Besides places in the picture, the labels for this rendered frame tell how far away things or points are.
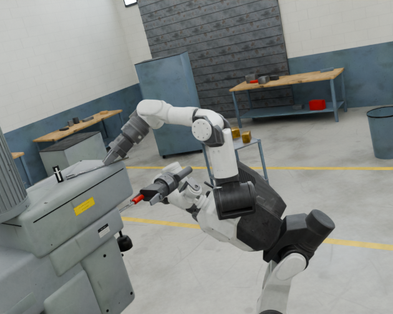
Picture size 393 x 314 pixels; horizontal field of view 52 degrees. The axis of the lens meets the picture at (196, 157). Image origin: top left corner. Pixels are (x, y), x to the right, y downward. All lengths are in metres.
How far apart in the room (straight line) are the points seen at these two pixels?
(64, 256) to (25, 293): 0.16
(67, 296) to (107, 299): 0.21
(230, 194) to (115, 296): 0.61
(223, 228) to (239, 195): 0.19
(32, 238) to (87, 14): 9.51
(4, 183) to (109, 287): 0.59
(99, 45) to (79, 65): 0.87
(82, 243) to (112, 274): 0.22
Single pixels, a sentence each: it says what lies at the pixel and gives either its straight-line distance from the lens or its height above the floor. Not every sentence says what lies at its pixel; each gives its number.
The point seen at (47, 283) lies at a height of 1.64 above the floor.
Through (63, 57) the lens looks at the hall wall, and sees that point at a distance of 9.91.
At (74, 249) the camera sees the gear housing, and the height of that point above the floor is 1.69.
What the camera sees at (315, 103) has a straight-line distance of 8.17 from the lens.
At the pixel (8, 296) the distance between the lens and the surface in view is 1.39.
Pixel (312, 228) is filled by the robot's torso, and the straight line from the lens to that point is 1.69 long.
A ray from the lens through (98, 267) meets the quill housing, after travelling 1.59.
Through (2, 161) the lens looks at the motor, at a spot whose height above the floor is 2.06.
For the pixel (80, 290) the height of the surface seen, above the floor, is 1.54.
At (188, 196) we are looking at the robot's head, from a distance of 1.67.
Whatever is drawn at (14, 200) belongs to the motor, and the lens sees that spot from 1.36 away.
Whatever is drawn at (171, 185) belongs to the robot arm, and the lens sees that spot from 1.70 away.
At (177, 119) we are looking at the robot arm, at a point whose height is 2.00.
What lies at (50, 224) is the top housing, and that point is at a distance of 1.39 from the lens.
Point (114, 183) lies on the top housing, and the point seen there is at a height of 1.82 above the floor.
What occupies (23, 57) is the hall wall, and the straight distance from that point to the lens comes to 9.33.
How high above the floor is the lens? 2.31
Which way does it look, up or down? 18 degrees down
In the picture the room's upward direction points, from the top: 14 degrees counter-clockwise
